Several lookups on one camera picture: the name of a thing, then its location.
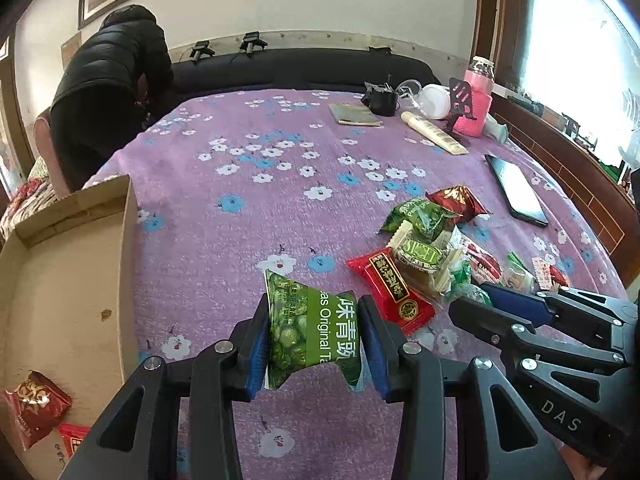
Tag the small black object on sofa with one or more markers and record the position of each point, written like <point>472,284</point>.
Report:
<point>380,50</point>

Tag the pink bottle with knit sleeve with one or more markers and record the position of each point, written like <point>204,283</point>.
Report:
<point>480,110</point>

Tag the black sofa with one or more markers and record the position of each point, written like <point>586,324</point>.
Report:
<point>300,70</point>

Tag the clear yellow cake packet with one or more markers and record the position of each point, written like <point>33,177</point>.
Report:
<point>425,287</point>

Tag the black clip device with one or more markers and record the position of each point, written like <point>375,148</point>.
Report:
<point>250,42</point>
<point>202,50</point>

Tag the cream squeeze tube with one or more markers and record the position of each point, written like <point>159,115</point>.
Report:
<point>435,132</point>

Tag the red patterned cushion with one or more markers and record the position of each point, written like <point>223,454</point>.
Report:
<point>25,200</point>

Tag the black smartphone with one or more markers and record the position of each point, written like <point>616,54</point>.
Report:
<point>515,190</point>

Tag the black phone stand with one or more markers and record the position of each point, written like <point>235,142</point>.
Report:
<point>460,95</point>

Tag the dark red snack packet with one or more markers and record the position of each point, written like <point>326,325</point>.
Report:
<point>457,200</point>
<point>35,405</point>

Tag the white round jar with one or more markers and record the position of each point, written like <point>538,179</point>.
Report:
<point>435,102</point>

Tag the red and white snack packet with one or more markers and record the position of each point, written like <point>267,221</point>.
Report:
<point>482,262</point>

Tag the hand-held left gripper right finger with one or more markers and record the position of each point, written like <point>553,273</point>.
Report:
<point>372,345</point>

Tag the shallow cardboard box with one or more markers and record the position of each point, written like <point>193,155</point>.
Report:
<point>60,300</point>

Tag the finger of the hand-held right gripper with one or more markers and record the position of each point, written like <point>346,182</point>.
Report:
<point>480,317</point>
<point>520,307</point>

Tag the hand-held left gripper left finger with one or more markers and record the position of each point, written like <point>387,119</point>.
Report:
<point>257,355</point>

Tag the green and white snack packet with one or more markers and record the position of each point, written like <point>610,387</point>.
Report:
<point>517,275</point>

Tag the small red white candy packet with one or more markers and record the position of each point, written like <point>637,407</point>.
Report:
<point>550,272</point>

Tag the purple floral blanket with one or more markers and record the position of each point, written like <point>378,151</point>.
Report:
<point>250,160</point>

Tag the green pea snack packet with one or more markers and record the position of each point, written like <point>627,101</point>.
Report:
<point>300,330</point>
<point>420,217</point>

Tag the small green candy packet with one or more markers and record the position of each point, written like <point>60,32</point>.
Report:
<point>460,280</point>

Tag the white cake packet green print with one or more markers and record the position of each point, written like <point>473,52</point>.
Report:
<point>425,255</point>

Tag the green gold booklet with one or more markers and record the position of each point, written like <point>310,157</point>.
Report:
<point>355,115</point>

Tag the red snack packet black label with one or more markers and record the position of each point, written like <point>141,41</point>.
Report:
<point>72,437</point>
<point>385,285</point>

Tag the wooden glass door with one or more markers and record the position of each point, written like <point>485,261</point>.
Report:
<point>7,125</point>

